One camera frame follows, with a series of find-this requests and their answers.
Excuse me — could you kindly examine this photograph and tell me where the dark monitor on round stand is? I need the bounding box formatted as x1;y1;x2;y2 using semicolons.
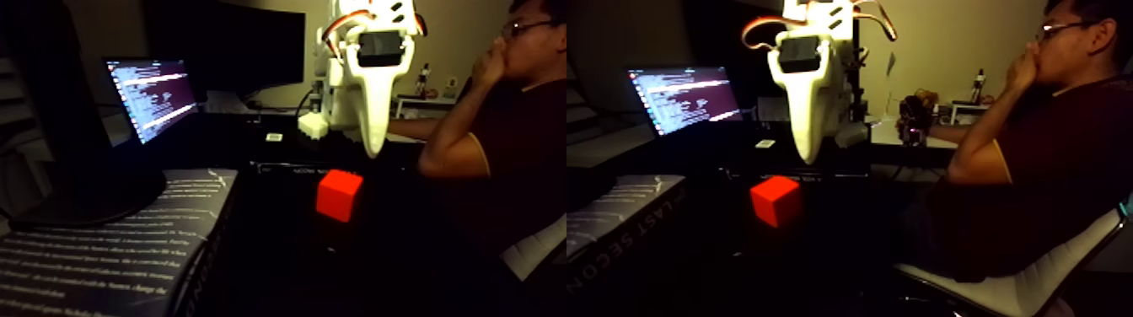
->
0;0;169;234

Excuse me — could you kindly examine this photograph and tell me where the person's left hand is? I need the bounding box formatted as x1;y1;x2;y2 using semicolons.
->
472;39;516;91

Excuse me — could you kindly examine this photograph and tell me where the black book with white text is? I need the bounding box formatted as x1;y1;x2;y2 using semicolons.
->
0;168;242;317

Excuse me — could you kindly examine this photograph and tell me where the person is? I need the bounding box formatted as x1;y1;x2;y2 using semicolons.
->
416;0;567;266

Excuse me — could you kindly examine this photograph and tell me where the open laptop with lit screen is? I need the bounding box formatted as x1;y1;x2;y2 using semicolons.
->
103;57;201;148

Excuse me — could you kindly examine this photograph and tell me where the red cube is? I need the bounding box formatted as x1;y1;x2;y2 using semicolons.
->
314;169;365;224

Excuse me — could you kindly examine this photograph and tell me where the black desktop monitor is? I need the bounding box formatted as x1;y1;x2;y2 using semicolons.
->
146;0;308;100

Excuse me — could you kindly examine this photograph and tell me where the white low shelf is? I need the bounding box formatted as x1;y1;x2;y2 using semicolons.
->
394;93;457;121

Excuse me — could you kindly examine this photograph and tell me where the orange servo cable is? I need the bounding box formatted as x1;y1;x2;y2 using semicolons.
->
320;8;366;63

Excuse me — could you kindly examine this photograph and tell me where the black lettered strip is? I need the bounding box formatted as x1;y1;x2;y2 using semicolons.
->
250;161;378;176

